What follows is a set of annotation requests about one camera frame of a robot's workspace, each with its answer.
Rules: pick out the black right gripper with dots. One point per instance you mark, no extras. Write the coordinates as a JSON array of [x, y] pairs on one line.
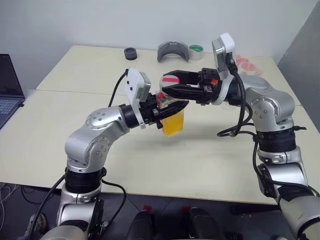
[[208, 87]]

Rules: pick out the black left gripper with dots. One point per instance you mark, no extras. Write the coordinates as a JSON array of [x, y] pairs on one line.
[[151, 112]]

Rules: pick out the clear bottle with orange drink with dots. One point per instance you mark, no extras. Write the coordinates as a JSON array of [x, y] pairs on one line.
[[173, 127]]

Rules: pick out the white bottle cap red stripe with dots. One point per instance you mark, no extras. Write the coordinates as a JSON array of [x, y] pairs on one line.
[[170, 80]]

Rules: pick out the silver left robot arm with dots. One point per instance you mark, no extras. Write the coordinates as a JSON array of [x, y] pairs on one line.
[[82, 140]]

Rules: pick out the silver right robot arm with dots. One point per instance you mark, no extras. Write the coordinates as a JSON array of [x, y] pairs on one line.
[[272, 100]]

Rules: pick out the green white tape roll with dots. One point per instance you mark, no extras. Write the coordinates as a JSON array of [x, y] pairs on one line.
[[196, 52]]

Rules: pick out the grey curved plastic shell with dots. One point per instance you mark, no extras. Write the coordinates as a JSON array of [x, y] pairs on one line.
[[172, 50]]

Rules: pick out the black round cap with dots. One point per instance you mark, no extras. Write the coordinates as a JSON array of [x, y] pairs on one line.
[[130, 53]]

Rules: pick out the grey partition panel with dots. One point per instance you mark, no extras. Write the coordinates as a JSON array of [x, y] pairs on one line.
[[302, 55]]

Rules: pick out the dark rounded shape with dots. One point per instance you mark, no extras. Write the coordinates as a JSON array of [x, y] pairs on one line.
[[141, 225], [200, 225]]

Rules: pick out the dark laptop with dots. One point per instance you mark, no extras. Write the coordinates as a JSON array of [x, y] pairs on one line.
[[8, 82]]

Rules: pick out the grey brown rounded object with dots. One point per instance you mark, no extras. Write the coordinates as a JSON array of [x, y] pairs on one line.
[[37, 223]]

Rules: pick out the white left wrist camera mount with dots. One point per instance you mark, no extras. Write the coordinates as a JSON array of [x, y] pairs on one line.
[[132, 82]]

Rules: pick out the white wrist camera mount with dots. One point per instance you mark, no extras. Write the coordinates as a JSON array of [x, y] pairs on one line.
[[132, 82], [227, 41]]

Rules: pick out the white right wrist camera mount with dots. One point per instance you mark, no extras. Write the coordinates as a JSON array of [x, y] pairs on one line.
[[227, 41]]

